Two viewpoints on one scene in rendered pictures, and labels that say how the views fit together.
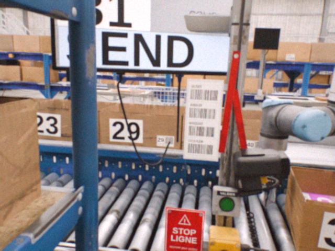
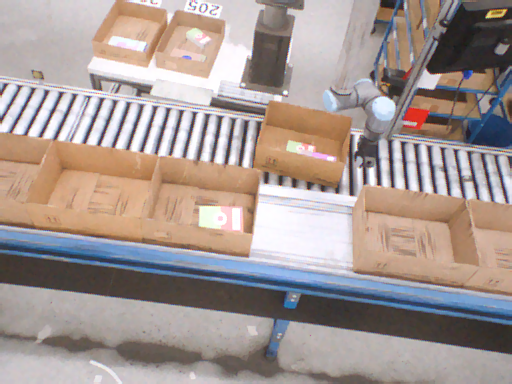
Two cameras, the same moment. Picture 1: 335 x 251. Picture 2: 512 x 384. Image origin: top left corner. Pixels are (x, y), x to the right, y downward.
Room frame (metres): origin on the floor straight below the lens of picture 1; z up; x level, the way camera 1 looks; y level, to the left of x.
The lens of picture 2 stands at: (2.36, -1.04, 2.48)
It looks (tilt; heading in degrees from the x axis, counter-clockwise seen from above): 53 degrees down; 171
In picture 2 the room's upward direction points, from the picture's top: 9 degrees clockwise
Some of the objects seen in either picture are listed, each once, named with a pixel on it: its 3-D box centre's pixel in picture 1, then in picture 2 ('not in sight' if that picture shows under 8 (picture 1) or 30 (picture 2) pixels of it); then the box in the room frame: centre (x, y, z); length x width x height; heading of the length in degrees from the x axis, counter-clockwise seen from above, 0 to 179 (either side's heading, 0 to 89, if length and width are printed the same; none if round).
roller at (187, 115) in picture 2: not in sight; (178, 150); (0.84, -1.17, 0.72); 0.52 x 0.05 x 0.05; 172
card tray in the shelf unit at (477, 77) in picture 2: not in sight; (448, 54); (0.11, 0.30, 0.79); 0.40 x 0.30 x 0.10; 173
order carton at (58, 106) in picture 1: (74, 120); not in sight; (1.52, 0.50, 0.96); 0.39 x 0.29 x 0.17; 82
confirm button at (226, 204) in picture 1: (226, 203); not in sight; (0.66, -0.15, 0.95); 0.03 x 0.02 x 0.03; 82
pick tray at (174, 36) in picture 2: not in sight; (191, 43); (0.14, -1.14, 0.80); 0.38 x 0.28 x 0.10; 166
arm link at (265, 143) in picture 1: (274, 143); (373, 130); (0.95, -0.35, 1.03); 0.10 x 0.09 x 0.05; 82
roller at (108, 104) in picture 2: not in sight; (94, 138); (0.79, -1.56, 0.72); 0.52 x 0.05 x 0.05; 172
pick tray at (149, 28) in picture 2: not in sight; (131, 32); (0.09, -1.46, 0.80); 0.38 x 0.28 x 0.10; 168
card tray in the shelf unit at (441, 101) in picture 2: not in sight; (434, 82); (0.11, 0.30, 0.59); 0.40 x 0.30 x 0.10; 170
